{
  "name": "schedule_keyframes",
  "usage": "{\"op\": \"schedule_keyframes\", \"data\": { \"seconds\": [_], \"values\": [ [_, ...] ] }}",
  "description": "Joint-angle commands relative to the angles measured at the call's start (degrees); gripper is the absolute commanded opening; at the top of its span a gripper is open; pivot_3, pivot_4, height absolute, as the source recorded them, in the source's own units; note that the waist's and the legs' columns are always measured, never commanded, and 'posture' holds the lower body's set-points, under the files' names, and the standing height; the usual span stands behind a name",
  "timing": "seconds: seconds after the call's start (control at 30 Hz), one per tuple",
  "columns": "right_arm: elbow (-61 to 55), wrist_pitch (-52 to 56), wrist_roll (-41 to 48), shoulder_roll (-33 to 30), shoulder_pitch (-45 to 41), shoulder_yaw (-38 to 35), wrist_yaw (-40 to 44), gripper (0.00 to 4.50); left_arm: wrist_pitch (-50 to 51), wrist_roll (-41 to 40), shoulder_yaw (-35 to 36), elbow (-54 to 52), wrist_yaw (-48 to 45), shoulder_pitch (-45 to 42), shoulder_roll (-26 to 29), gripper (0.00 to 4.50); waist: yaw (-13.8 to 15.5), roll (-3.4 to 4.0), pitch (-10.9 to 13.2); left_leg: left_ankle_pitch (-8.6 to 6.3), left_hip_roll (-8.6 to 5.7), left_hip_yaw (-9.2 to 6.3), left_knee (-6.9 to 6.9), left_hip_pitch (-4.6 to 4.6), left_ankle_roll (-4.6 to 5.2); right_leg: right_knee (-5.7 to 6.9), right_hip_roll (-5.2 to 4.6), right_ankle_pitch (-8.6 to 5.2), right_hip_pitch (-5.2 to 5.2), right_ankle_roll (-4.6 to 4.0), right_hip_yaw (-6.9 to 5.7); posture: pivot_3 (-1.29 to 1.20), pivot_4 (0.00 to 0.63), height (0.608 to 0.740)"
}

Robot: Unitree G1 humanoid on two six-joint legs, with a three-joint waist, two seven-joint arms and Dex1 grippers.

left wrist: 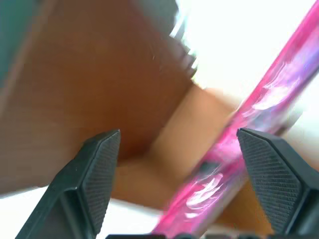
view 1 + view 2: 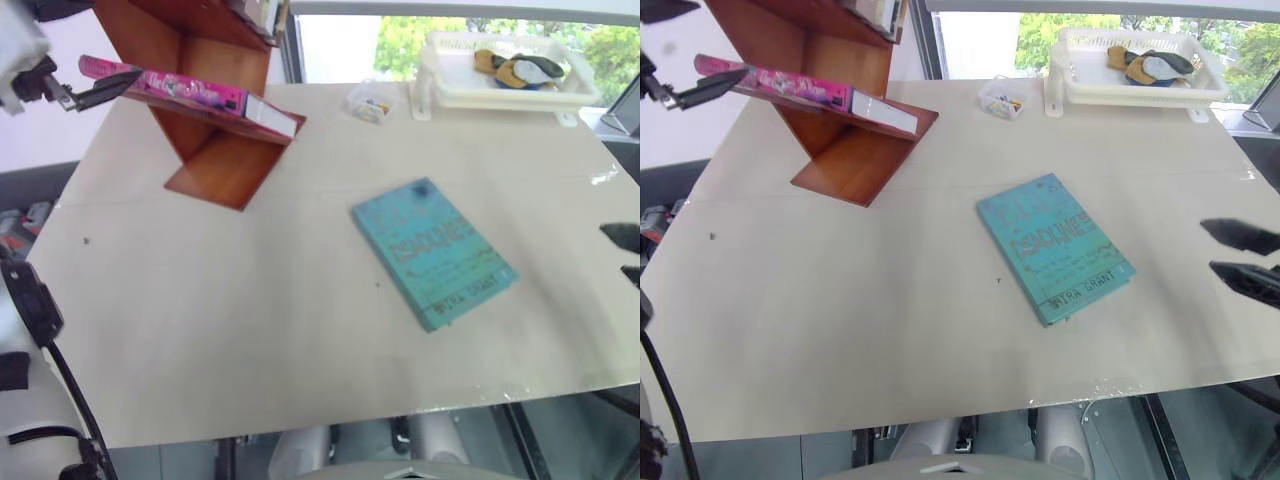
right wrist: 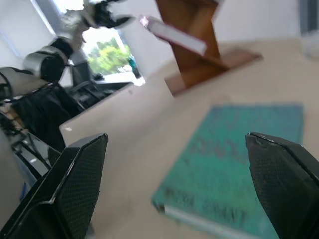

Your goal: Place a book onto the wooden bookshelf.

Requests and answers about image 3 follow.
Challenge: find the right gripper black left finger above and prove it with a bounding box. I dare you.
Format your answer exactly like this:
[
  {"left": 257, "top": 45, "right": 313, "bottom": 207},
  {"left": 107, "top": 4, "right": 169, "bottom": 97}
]
[{"left": 0, "top": 133, "right": 109, "bottom": 239}]

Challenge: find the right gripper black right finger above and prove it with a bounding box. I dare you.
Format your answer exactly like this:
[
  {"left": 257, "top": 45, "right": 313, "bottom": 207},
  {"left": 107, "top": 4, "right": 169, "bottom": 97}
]
[{"left": 245, "top": 131, "right": 319, "bottom": 239}]

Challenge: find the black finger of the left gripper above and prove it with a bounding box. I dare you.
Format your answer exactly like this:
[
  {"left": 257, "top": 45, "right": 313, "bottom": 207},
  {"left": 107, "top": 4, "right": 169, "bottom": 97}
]
[{"left": 109, "top": 15, "right": 135, "bottom": 29}]

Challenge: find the pink book with white pages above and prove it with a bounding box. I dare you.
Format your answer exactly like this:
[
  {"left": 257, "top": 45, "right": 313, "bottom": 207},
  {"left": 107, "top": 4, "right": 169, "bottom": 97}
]
[{"left": 138, "top": 14, "right": 208, "bottom": 56}]

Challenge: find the teal hardcover book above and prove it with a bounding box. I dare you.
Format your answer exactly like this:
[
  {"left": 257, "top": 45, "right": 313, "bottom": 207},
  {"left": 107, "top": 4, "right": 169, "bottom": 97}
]
[{"left": 151, "top": 102, "right": 305, "bottom": 239}]

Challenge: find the brown wooden bookshelf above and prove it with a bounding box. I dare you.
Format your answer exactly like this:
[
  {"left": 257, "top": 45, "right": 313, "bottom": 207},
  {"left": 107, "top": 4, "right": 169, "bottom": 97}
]
[{"left": 154, "top": 0, "right": 264, "bottom": 97}]

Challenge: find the teal bottle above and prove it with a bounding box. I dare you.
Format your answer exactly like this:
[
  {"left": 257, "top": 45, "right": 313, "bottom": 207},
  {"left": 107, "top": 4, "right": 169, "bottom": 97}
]
[{"left": 128, "top": 56, "right": 142, "bottom": 80}]

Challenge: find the black office chair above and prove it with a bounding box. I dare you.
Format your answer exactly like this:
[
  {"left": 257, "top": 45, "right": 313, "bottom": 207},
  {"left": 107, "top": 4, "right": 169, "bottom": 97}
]
[{"left": 67, "top": 61, "right": 105, "bottom": 112}]

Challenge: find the black cloth bundle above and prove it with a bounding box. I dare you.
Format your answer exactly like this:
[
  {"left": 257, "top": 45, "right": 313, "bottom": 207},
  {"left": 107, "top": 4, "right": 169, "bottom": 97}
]
[{"left": 11, "top": 84, "right": 82, "bottom": 151}]

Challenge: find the silver robot torso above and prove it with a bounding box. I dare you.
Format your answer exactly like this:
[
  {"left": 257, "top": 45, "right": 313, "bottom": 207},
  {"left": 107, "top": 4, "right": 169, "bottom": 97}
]
[{"left": 0, "top": 66, "right": 58, "bottom": 100}]

